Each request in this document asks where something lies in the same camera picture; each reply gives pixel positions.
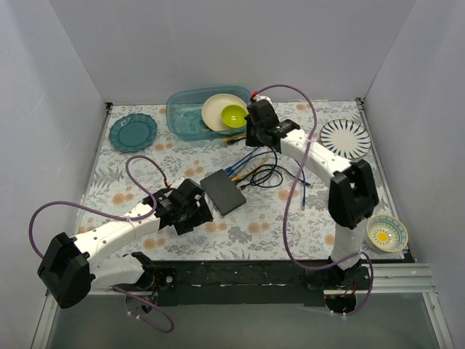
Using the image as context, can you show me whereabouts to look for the black network switch box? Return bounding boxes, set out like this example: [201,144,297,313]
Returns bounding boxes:
[200,169,246,217]

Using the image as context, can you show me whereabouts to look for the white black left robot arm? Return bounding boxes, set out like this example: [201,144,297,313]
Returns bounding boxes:
[38,179,213,309]

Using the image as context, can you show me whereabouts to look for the green patterned yellow-centre bowl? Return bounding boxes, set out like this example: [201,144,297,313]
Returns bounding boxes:
[366,214,409,253]

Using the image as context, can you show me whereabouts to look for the cream round plate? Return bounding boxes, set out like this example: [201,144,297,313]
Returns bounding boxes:
[201,94,246,132]

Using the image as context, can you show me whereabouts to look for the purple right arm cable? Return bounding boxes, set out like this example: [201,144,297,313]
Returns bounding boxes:
[254,84,374,316]

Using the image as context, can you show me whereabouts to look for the black power cable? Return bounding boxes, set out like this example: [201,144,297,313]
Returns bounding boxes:
[238,148,286,190]

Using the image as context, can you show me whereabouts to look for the blue striped white plate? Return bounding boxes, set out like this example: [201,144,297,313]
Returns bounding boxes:
[320,119,371,160]

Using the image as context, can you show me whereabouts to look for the blue transparent plastic container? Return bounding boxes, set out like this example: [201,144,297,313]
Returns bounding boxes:
[166,86,251,141]

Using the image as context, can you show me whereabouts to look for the aluminium frame rail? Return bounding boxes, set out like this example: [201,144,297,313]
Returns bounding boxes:
[46,263,440,295]

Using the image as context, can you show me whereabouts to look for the floral patterned table mat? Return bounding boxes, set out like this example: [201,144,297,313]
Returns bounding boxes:
[71,100,405,262]

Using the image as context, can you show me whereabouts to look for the lime green bowl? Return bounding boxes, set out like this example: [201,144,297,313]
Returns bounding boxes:
[221,105,248,129]

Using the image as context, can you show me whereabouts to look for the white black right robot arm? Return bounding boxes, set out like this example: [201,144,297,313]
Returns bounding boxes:
[246,98,379,289]

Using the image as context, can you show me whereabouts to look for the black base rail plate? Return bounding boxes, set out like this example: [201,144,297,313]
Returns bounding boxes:
[112,250,415,308]

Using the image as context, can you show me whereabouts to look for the teal scalloped plate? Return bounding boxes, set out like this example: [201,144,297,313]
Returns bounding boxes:
[109,113,158,153]

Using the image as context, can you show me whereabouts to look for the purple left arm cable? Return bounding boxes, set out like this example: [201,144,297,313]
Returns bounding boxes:
[28,155,175,334]

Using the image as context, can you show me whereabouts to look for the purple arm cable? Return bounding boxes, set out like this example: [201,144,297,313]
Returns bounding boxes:
[254,84,374,316]
[28,155,175,334]

